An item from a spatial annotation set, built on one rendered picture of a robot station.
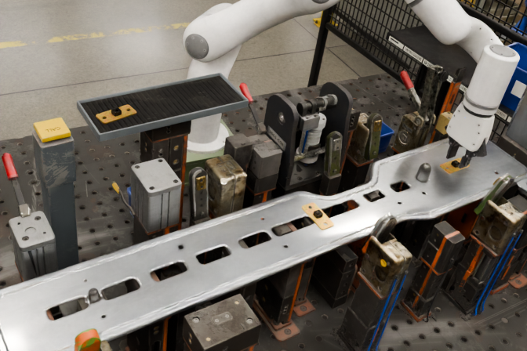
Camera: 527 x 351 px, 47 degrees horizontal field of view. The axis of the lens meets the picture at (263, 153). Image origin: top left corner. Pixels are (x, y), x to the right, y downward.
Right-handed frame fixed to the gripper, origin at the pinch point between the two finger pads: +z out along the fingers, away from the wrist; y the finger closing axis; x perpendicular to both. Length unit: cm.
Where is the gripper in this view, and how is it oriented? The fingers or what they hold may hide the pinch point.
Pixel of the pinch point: (458, 156)
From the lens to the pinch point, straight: 170.1
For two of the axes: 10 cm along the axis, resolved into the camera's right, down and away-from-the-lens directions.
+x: 8.3, -2.4, 5.0
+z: -1.3, 7.9, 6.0
